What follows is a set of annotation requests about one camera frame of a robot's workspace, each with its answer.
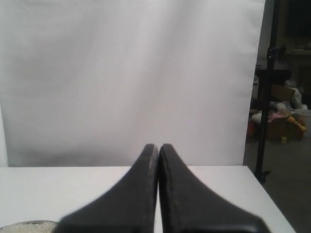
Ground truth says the round steel rice tray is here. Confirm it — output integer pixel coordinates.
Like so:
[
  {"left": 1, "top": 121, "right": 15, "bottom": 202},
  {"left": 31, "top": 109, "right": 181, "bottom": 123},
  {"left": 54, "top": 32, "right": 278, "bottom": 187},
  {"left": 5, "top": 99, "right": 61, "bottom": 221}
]
[{"left": 0, "top": 220, "right": 58, "bottom": 233}]

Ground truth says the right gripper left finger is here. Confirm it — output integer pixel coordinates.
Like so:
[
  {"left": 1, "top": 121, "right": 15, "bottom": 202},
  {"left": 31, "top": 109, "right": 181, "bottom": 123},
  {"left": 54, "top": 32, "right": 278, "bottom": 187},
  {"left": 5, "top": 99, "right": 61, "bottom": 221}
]
[{"left": 57, "top": 144, "right": 159, "bottom": 233}]

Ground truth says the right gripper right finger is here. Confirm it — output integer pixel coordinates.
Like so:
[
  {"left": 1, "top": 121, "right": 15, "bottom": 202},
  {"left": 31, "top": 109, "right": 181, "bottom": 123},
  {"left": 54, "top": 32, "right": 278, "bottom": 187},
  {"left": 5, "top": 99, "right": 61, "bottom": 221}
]
[{"left": 158, "top": 144, "right": 270, "bottom": 233}]

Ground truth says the brown cardboard box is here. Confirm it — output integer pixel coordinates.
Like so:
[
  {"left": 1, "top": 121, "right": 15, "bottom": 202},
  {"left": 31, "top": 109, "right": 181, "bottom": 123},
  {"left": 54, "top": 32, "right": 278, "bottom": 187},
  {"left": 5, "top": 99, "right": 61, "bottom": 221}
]
[{"left": 266, "top": 84, "right": 295, "bottom": 141}]

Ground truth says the yellow toy clutter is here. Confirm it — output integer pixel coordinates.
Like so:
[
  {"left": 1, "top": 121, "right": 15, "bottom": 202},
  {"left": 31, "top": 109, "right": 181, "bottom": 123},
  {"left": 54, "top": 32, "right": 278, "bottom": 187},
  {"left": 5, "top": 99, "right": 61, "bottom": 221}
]
[{"left": 286, "top": 115, "right": 307, "bottom": 141}]

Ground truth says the black light stand pole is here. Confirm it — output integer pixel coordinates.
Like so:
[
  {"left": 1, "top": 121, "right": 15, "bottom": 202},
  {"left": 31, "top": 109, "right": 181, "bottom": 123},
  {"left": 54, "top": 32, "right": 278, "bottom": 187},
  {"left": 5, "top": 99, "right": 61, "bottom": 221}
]
[{"left": 254, "top": 0, "right": 280, "bottom": 184}]

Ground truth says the white backdrop curtain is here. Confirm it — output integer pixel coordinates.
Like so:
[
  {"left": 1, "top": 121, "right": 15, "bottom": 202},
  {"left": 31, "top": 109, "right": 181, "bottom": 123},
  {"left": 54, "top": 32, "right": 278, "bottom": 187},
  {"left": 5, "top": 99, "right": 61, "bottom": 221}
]
[{"left": 0, "top": 0, "right": 265, "bottom": 166}]

